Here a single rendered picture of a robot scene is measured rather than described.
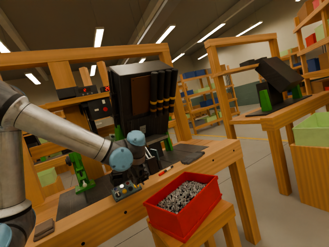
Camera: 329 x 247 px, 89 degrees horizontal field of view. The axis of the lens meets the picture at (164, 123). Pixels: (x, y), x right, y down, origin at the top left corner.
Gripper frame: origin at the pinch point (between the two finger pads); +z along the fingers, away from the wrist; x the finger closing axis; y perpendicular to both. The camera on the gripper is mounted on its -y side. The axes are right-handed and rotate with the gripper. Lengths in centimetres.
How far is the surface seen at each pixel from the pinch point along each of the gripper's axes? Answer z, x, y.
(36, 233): 4.5, -46.8, -1.6
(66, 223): 7.9, -36.1, -1.4
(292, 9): -92, 902, -372
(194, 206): -13.9, 11.5, 31.1
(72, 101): -18, -15, -72
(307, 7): -89, 375, -107
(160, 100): -31, 30, -26
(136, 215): 13.6, -5.0, 9.9
